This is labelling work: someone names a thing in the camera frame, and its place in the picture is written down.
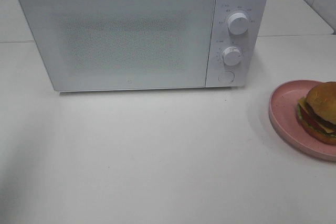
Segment white round door button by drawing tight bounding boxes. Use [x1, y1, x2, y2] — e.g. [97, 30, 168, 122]
[218, 71, 235, 86]

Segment toy burger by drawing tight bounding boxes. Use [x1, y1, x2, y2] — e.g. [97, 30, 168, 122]
[297, 81, 335, 145]

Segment pink round plate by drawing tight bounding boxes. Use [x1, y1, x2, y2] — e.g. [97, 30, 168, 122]
[268, 80, 335, 162]

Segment white power knob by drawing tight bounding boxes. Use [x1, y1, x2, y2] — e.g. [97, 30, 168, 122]
[227, 11, 249, 35]

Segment white timer knob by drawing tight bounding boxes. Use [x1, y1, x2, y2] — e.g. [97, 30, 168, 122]
[222, 46, 243, 66]

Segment white microwave door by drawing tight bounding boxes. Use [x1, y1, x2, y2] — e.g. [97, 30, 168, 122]
[19, 0, 214, 92]

